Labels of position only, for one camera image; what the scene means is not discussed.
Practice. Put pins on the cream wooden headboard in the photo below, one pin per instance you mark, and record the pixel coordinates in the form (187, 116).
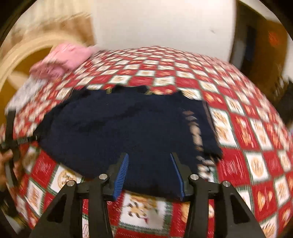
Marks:
(29, 51)

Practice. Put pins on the pink folded blanket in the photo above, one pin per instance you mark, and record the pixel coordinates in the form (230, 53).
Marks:
(64, 58)

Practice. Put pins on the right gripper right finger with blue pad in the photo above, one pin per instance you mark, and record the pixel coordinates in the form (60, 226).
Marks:
(233, 218)

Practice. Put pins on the grey floral pillow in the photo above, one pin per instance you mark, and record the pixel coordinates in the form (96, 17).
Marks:
(24, 94)

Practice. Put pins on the beige patterned curtain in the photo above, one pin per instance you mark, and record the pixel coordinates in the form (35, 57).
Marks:
(35, 17)

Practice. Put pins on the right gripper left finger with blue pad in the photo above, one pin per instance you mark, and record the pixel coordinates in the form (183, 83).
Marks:
(63, 217)

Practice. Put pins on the navy patterned knit sweater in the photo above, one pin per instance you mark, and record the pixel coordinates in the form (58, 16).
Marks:
(91, 129)

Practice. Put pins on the red double happiness decoration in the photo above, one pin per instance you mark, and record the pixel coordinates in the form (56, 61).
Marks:
(273, 39)

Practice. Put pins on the person's left hand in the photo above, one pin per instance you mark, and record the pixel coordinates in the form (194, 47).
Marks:
(6, 157)

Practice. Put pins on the red patchwork bedspread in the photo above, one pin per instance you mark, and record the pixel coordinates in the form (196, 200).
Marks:
(257, 147)

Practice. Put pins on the black bag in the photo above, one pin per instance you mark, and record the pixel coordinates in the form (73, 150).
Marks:
(279, 89)

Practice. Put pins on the brown wooden door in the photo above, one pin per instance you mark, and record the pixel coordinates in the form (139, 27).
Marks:
(262, 63)

